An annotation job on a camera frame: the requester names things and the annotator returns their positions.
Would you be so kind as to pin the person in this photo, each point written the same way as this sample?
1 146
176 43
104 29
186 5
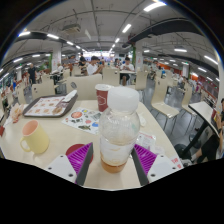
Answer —
82 60
126 68
211 145
32 73
92 66

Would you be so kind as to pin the white napkin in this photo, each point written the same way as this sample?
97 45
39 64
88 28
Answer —
70 96

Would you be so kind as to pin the white paper with red print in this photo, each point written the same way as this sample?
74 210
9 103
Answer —
176 161

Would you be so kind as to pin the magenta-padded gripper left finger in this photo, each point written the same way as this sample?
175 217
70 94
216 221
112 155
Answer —
63 166

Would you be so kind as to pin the printed paper flyer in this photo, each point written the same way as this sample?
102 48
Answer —
81 120

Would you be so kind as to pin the dark food tray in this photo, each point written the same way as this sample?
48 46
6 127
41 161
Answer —
46 106

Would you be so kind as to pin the pale yellow mug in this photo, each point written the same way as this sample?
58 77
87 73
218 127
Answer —
36 138

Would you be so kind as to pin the beige chair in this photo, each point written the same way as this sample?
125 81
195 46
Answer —
43 90
141 80
85 86
163 100
110 76

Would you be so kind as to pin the ceiling lights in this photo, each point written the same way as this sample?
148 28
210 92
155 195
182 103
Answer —
126 28

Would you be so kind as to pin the white crumpled tissue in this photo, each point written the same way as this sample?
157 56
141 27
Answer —
142 120

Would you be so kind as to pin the crumpled food wrapper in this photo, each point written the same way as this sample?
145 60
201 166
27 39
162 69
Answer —
16 112

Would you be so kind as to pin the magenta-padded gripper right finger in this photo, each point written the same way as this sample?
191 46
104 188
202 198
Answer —
160 166

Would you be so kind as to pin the flat round red coaster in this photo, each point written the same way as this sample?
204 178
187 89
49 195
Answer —
73 149

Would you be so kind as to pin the white side table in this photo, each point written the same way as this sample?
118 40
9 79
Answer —
205 111

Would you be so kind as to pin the clear bottle with white cap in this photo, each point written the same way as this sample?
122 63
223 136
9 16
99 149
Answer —
118 130

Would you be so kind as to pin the red paper cup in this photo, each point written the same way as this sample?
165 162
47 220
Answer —
102 98

